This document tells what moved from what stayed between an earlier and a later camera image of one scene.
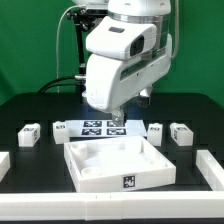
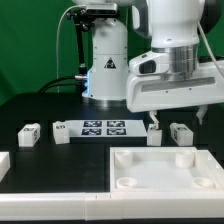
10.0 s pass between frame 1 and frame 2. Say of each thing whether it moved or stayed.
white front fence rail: stayed
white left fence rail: stayed
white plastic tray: moved
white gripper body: moved
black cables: stayed
